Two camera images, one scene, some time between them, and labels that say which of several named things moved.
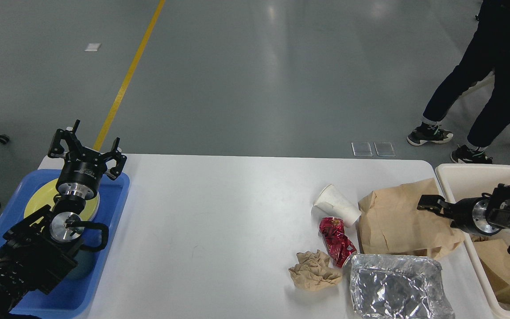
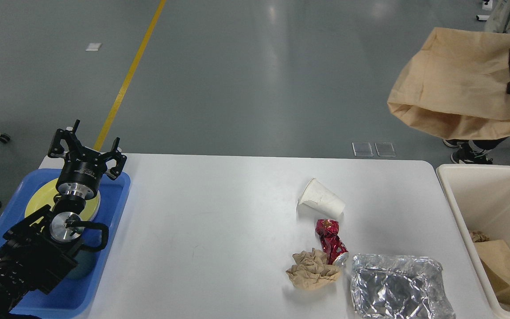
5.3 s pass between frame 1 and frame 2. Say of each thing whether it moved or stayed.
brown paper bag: moved
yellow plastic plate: stayed
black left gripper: stayed
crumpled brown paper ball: stayed
